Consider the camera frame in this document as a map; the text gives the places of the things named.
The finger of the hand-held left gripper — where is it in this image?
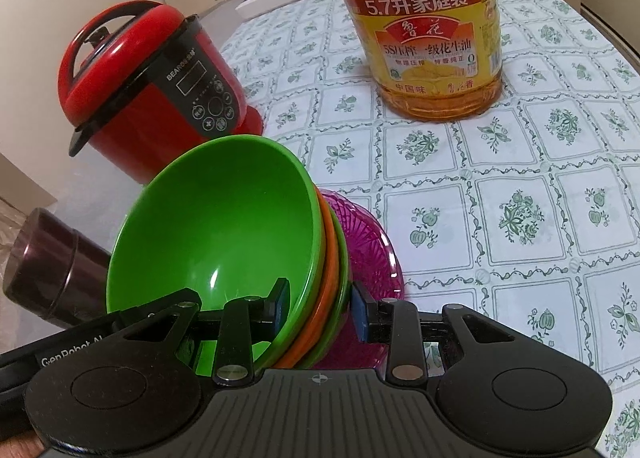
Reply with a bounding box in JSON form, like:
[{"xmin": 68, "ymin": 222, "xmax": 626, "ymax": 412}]
[{"xmin": 107, "ymin": 288, "xmax": 201, "ymax": 334}]

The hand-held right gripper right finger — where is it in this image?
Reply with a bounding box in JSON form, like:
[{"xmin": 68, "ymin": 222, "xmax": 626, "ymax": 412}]
[{"xmin": 350, "ymin": 283, "xmax": 516, "ymax": 381}]

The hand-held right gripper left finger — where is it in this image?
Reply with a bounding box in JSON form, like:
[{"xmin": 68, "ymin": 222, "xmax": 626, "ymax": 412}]
[{"xmin": 122, "ymin": 279, "xmax": 291, "ymax": 383}]

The green plastic bowl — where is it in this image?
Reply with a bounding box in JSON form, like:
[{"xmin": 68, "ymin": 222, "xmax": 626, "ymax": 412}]
[
  {"xmin": 295, "ymin": 225, "xmax": 351, "ymax": 369},
  {"xmin": 106, "ymin": 135, "xmax": 326, "ymax": 371}
]

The orange plastic bowl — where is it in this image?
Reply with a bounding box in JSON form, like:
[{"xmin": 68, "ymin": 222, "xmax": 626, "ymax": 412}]
[{"xmin": 272, "ymin": 185, "xmax": 341, "ymax": 370}]

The dark maroon thermos cup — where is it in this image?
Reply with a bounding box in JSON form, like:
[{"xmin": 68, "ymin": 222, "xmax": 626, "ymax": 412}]
[{"xmin": 2, "ymin": 207, "xmax": 113, "ymax": 329}]

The red rice cooker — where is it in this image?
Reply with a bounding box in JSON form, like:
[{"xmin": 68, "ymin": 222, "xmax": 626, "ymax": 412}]
[{"xmin": 57, "ymin": 0, "xmax": 263, "ymax": 184}]

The floral white tablecloth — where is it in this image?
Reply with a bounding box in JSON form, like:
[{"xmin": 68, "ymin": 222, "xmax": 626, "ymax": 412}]
[{"xmin": 215, "ymin": 0, "xmax": 640, "ymax": 439}]

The large cooking oil bottle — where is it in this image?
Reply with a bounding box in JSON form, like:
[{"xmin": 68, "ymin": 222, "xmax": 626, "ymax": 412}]
[{"xmin": 320, "ymin": 0, "xmax": 503, "ymax": 120}]

